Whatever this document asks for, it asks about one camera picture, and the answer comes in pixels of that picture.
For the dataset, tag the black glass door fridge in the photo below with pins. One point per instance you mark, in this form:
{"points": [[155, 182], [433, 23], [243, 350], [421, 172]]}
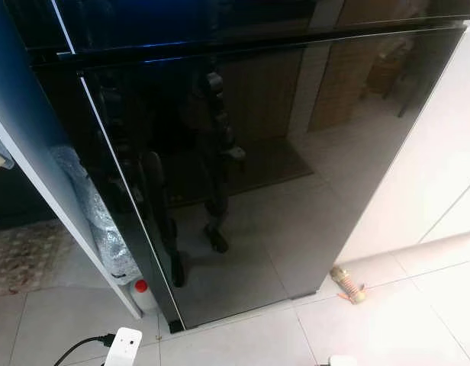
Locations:
{"points": [[296, 191]]}

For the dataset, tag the white bottle red cap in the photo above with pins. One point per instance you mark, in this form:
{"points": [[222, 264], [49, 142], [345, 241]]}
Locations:
{"points": [[143, 297]]}

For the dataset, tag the bubble wrap sheet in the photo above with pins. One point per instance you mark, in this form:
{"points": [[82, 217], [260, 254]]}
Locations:
{"points": [[98, 221]]}

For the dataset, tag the patterned floor rug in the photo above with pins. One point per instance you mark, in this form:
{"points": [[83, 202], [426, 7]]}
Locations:
{"points": [[29, 255]]}

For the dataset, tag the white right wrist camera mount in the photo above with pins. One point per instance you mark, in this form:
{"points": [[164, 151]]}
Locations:
{"points": [[342, 361]]}

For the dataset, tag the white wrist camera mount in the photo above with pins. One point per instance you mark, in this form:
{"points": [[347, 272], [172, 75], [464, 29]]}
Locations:
{"points": [[342, 361], [124, 347]]}

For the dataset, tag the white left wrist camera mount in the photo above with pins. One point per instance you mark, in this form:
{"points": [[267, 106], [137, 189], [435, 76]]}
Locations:
{"points": [[124, 347]]}

